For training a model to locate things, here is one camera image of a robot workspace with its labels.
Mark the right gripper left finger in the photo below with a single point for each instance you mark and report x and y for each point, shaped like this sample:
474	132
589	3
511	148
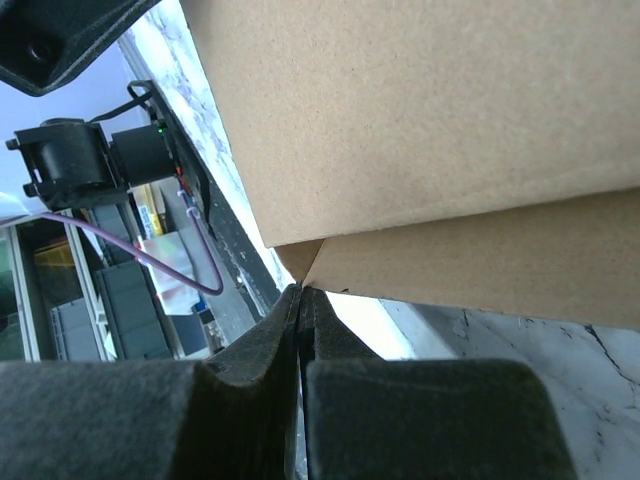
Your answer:
231	417

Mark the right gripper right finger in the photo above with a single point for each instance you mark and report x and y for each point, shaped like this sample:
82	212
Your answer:
371	418

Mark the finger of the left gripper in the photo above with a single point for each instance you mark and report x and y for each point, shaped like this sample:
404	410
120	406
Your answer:
46	44

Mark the brown cardboard box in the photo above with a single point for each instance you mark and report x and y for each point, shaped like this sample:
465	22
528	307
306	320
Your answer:
475	154

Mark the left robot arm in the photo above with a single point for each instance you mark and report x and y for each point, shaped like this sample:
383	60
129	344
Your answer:
73	163

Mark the grey storage crates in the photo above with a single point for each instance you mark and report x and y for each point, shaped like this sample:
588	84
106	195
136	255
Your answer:
82	298

